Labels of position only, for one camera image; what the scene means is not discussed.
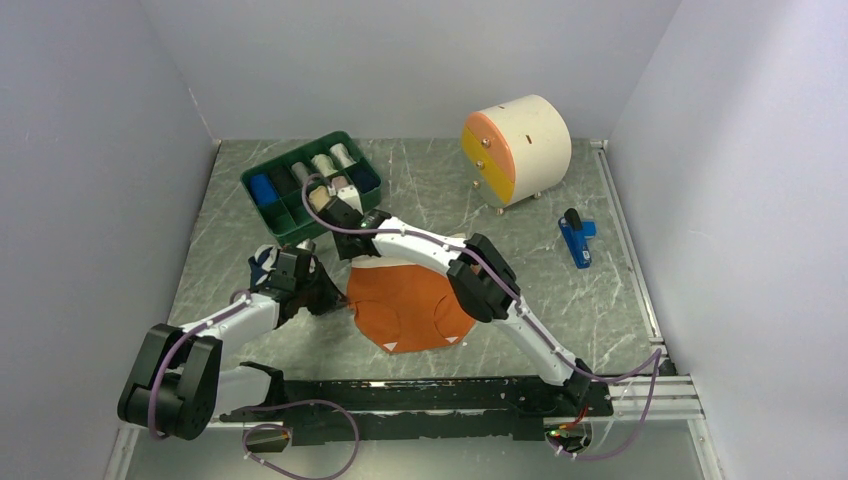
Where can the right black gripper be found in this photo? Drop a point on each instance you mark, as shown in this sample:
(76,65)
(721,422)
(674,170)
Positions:
(344,251)

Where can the round cream drawer cabinet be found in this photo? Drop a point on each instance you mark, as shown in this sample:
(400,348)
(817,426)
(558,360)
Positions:
(516,150)

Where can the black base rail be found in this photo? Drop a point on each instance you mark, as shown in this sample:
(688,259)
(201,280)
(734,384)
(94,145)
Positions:
(518,407)

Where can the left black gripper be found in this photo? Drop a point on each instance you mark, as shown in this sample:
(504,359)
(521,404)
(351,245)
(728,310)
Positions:
(332,297)

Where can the blue rolled underwear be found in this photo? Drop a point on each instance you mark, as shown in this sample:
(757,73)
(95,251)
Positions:
(262,190)

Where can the pink rolled underwear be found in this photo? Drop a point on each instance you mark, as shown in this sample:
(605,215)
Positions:
(339,182)

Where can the cream rolled underwear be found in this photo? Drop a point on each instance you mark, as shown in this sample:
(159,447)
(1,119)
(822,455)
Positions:
(324,164)

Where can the black rolled underwear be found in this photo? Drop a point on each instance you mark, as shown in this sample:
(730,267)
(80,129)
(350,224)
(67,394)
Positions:
(283,180)

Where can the orange cream underwear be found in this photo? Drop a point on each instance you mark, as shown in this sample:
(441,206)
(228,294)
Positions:
(404,308)

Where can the blue black hand tool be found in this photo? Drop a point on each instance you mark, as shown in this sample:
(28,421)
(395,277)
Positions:
(576,233)

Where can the grey rolled underwear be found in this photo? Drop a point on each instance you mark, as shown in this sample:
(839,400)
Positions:
(302,173)

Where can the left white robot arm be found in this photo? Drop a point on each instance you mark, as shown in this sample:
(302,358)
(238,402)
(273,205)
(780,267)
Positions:
(177,384)

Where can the navy white crumpled underwear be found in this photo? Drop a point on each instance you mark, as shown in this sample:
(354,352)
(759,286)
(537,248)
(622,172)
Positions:
(262,263)

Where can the white rolled underwear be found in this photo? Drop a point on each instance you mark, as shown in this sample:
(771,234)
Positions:
(342,154)

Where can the navy rolled underwear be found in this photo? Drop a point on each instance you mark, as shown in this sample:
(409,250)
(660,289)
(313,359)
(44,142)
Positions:
(364,178)

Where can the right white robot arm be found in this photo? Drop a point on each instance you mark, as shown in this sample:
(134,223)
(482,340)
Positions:
(482,282)

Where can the green divided storage tray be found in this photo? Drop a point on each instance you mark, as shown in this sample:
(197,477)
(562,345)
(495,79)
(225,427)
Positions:
(287,219)

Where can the beige rolled underwear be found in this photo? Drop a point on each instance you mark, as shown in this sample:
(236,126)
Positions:
(320,197)

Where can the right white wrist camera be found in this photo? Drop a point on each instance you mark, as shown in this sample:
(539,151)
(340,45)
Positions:
(350,195)

